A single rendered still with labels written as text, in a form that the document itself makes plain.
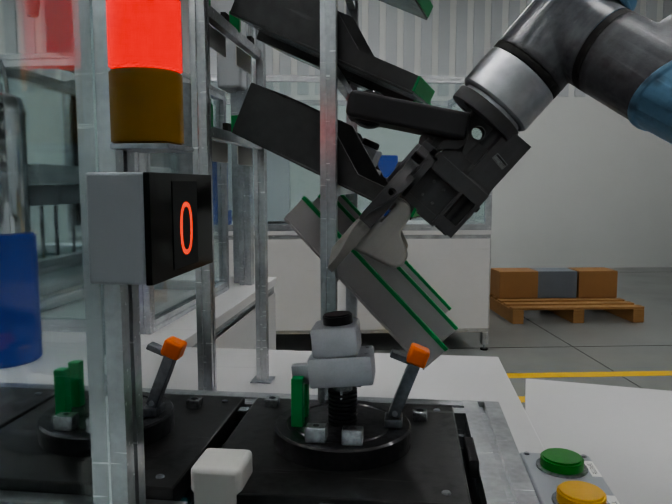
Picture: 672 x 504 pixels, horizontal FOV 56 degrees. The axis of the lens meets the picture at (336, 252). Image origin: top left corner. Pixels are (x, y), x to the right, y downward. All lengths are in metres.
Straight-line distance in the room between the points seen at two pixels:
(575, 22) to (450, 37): 8.98
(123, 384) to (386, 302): 0.45
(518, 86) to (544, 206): 9.19
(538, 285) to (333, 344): 5.78
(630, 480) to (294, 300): 3.85
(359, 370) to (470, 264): 4.12
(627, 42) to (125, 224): 0.41
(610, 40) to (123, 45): 0.38
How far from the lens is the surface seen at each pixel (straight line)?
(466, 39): 9.60
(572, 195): 9.93
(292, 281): 4.59
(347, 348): 0.62
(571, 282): 6.47
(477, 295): 4.78
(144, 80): 0.45
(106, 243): 0.42
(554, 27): 0.61
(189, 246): 0.47
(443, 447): 0.67
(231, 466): 0.58
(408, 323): 0.85
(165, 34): 0.46
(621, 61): 0.58
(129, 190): 0.41
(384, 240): 0.58
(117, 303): 0.47
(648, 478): 0.94
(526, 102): 0.60
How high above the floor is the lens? 1.23
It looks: 6 degrees down
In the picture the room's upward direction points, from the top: straight up
